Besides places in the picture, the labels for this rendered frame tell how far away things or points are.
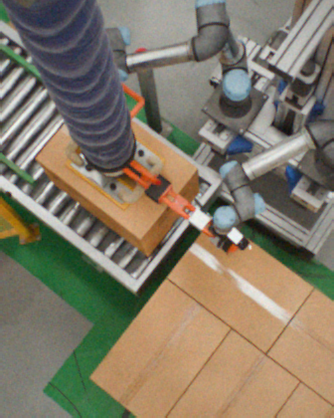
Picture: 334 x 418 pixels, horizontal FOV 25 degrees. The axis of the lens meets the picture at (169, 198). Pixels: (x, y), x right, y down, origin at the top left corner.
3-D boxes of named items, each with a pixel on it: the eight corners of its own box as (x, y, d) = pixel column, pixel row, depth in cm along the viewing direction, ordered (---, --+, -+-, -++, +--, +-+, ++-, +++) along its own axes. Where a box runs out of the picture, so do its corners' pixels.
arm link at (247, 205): (253, 181, 280) (227, 193, 280) (267, 208, 277) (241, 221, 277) (252, 187, 288) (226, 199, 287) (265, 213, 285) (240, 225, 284)
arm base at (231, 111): (230, 81, 346) (231, 72, 337) (258, 98, 343) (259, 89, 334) (212, 106, 343) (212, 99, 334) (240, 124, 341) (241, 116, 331)
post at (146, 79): (147, 132, 452) (131, 59, 355) (154, 123, 453) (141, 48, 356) (156, 138, 451) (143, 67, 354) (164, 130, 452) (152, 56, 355)
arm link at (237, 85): (223, 107, 332) (224, 96, 319) (221, 80, 336) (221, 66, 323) (250, 105, 332) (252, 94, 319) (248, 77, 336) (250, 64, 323)
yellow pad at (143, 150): (92, 132, 338) (90, 128, 333) (106, 115, 340) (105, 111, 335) (152, 177, 332) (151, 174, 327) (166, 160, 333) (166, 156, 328)
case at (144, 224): (52, 182, 375) (34, 157, 336) (104, 121, 382) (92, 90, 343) (147, 257, 363) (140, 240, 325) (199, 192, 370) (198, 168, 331)
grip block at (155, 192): (143, 193, 319) (142, 190, 314) (158, 175, 321) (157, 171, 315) (159, 205, 318) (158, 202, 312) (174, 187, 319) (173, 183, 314)
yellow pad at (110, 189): (65, 165, 335) (63, 161, 330) (80, 147, 337) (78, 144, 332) (124, 211, 328) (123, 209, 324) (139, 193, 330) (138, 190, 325)
